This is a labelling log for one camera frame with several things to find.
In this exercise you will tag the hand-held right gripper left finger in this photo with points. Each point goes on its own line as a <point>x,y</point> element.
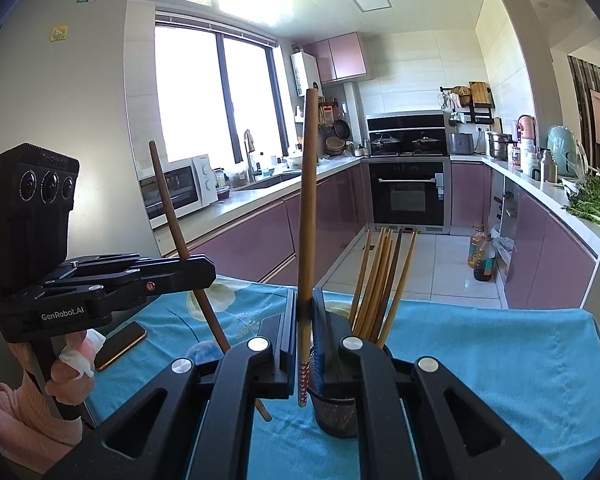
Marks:
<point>294,330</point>

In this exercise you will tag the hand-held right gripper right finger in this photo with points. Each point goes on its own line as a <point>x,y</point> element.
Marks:
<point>318,360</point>

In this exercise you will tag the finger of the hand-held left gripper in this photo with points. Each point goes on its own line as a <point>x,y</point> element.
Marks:
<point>100,267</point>
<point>180,272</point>

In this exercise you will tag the black chopstick holder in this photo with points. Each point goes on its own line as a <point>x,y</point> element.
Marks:
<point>337,417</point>

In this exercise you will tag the dark brown chopstick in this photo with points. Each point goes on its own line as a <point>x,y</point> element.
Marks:
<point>167,200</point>

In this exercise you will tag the bundle of chopsticks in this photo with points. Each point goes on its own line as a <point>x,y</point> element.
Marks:
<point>375,285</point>

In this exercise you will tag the light bamboo chopstick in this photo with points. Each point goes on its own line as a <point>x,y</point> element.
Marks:
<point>307,210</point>

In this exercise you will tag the person's pink-sleeved left forearm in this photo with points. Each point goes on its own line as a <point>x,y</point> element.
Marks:
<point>15,420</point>

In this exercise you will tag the person's left hand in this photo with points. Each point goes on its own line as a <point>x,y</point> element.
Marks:
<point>75,380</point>

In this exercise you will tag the black smartphone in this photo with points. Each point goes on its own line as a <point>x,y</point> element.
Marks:
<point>121,344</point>

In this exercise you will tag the white microwave oven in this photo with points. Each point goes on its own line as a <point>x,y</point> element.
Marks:
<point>177,192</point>

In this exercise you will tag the pink lower kitchen cabinets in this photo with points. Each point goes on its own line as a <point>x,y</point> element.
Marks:
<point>260,230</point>
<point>545,250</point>

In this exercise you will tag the grey refrigerator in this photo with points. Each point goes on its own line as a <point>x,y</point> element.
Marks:
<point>80,110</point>

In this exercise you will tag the kitchen sink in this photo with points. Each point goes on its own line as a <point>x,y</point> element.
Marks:
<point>272,180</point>

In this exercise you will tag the steel kitchen faucet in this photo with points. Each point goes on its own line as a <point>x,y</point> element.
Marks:
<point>250,155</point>

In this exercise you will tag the white pot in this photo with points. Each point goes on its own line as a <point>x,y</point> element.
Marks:
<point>295,161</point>

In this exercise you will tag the blue floral tablecloth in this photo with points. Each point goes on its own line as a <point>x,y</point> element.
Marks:
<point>480,385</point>

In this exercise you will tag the built-in black oven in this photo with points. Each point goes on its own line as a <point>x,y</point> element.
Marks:
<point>407,195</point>

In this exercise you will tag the kitchen window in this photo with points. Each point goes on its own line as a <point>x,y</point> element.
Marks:
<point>205,95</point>

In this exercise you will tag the yellow oil bottle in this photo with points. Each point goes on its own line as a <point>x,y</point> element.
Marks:
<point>475,247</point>

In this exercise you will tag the oil bottles on floor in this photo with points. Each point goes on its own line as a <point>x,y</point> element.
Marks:
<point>485,260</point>

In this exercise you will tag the pot with glass lid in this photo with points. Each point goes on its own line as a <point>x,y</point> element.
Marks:
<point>426,144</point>
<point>385,144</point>

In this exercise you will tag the hanging frying pans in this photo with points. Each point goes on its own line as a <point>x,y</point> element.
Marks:
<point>337,127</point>

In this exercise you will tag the clear plastic bag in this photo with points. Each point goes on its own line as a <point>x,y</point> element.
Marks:
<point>504,252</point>

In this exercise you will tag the white water heater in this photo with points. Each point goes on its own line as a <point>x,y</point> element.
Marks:
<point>306,74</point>

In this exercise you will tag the black range hood stove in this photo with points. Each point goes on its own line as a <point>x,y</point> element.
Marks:
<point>405,122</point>

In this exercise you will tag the silver toaster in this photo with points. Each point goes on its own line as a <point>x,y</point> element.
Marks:
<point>461,144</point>

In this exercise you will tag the steel stockpot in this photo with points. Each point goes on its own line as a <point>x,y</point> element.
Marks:
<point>500,146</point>

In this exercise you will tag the white canister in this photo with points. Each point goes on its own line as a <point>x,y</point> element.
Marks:
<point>529,157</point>

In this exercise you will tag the steel thermos bottle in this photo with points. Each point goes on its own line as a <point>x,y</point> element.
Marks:
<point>547,166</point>

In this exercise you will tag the wooden cutting board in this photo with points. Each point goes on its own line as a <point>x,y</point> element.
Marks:
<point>479,92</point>

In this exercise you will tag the pink kettle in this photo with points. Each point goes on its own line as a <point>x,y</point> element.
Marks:
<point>526,127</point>

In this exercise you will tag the green leafy vegetables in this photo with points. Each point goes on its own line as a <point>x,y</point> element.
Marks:
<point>597,207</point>

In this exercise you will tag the green air fryer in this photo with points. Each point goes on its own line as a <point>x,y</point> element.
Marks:
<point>562,152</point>

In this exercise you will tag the pink wall cabinet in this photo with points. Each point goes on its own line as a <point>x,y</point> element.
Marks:
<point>336,57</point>

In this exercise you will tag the black wall rack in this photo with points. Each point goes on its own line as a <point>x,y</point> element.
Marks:
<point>472,110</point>

